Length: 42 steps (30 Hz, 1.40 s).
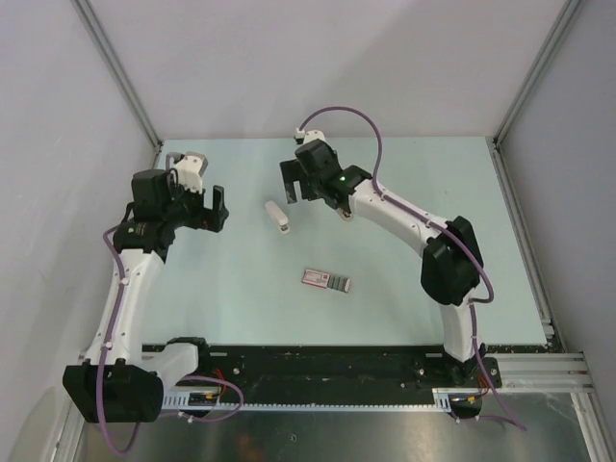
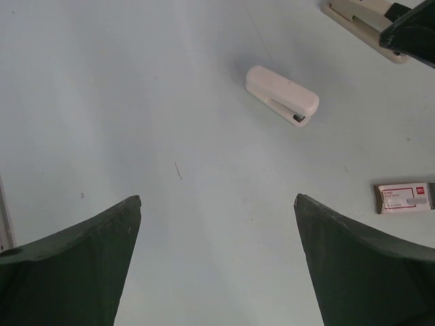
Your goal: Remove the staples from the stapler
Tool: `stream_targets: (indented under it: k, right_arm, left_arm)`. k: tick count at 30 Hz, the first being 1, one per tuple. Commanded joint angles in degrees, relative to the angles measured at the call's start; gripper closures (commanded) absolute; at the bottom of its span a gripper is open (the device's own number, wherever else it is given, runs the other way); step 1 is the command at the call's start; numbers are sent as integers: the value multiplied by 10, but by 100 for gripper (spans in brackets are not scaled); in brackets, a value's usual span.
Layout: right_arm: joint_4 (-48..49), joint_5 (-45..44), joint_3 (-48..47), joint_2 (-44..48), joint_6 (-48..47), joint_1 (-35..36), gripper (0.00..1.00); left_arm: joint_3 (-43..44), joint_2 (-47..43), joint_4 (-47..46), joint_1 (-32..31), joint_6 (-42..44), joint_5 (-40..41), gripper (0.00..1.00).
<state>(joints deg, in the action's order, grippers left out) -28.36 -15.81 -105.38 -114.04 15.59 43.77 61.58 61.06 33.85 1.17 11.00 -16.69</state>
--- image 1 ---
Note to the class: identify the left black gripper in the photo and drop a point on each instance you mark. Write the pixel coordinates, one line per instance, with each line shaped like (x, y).
(205, 218)

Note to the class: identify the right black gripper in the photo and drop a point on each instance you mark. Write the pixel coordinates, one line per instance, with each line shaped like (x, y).
(294, 171)

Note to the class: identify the white stapler top cover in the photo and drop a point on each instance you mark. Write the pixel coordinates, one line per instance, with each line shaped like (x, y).
(278, 217)

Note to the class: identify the red white staple box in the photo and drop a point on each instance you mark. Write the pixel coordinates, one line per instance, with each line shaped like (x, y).
(326, 280)

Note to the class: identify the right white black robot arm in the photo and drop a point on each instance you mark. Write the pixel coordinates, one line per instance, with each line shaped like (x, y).
(451, 260)

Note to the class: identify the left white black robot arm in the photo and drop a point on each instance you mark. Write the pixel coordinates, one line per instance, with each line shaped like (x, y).
(115, 383)

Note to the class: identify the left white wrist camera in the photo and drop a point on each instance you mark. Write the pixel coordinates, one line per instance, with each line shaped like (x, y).
(190, 168)

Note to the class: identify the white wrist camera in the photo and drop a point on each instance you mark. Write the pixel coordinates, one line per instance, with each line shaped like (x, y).
(190, 168)
(303, 136)

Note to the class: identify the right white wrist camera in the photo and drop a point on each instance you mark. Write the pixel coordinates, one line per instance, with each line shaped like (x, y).
(303, 136)

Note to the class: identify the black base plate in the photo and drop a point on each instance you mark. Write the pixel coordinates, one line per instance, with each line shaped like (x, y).
(340, 375)

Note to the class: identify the left aluminium corner post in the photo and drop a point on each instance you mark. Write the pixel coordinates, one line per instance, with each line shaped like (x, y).
(110, 59)

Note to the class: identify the aluminium corner post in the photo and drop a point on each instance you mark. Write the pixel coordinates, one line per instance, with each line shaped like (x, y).
(110, 59)
(554, 40)

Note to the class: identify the aluminium frame rail front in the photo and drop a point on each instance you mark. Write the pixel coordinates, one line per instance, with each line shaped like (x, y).
(516, 369)

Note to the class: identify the right aluminium corner post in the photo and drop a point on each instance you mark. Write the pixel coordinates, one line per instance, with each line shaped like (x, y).
(554, 40)

